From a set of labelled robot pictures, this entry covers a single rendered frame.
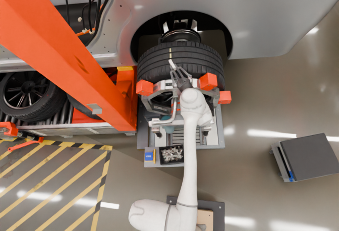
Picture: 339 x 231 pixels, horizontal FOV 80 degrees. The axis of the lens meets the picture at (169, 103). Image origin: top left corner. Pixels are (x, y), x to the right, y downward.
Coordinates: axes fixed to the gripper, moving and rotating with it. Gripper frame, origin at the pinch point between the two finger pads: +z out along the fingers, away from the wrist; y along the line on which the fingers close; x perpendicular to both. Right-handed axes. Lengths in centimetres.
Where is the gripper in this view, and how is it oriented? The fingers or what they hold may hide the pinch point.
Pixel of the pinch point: (172, 64)
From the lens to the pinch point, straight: 124.1
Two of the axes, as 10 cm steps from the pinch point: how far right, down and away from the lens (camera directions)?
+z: -4.3, -8.1, 3.9
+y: 8.9, -4.6, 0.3
